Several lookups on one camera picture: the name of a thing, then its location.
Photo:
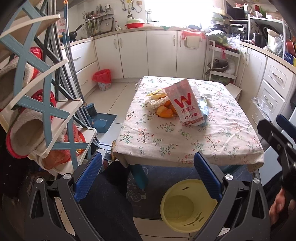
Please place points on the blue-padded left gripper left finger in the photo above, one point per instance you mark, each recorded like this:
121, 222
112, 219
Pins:
87, 177

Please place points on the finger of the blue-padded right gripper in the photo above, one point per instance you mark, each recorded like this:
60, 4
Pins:
275, 138
286, 125

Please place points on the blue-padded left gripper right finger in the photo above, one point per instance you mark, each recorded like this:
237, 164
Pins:
208, 177

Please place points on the light blue drink carton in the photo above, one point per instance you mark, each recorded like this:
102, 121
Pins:
203, 105

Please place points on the white red paper food bag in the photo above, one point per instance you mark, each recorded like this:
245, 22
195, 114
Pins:
185, 103

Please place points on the white plastic bag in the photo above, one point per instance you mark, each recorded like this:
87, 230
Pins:
157, 98

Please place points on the orange peel pile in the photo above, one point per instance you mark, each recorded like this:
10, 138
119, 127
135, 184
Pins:
167, 110

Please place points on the yellow plastic trash basin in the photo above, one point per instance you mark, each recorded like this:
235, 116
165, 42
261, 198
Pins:
186, 206

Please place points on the red-lined small trash bin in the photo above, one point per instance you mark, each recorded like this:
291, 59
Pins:
103, 79

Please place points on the white kitchen base cabinets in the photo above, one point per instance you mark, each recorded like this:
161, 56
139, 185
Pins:
135, 54

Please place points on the person's right hand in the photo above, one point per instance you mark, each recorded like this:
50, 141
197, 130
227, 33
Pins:
276, 204

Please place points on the floral tablecloth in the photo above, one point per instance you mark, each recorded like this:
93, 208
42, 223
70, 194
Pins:
228, 137

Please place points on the white right drawer cabinet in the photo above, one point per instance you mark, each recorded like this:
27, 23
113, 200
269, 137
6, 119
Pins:
269, 78

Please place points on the small white stool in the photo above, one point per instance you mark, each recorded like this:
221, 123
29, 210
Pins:
234, 90

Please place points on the blue dustpan with brush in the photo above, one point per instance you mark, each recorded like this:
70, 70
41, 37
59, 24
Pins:
100, 121

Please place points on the blue white shoe rack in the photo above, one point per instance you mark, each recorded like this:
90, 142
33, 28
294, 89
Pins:
30, 79

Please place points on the beige red slipper on rack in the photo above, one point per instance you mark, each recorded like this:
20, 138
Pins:
25, 134

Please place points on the white electric kettle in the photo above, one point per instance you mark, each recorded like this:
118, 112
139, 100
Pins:
274, 41

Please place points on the black wok on cart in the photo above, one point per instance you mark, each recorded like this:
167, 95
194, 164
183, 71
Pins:
217, 65

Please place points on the white rolling storage cart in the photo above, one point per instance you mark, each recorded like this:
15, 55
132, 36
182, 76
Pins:
232, 56

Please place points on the red cloth on cabinet door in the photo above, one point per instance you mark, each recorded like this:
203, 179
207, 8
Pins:
187, 33

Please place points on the black frying pan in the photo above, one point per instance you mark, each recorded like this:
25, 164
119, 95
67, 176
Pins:
73, 34

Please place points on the red wash basin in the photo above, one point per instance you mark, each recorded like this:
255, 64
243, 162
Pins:
134, 25

